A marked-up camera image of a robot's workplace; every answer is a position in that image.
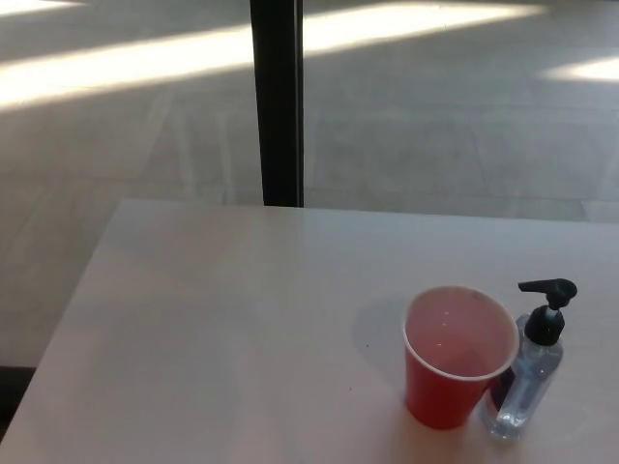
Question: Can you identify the clear hand soap pump bottle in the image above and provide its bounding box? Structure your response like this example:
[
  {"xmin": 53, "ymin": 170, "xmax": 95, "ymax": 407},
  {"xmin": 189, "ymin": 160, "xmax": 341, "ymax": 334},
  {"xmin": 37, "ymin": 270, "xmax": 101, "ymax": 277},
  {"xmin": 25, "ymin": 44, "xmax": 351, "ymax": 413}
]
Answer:
[{"xmin": 481, "ymin": 277, "xmax": 578, "ymax": 440}]

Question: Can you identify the red plastic cup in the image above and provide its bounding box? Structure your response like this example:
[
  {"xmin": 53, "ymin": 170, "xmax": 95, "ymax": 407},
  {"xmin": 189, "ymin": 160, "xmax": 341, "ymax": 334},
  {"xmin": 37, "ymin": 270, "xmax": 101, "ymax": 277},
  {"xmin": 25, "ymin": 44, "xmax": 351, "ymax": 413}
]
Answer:
[{"xmin": 401, "ymin": 285, "xmax": 522, "ymax": 430}]

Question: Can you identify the black vertical window post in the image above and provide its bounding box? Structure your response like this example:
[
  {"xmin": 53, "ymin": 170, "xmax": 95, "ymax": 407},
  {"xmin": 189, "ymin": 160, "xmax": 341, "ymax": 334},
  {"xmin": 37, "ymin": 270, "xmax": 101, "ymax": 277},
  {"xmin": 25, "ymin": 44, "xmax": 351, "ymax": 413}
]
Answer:
[{"xmin": 250, "ymin": 0, "xmax": 306, "ymax": 209}]

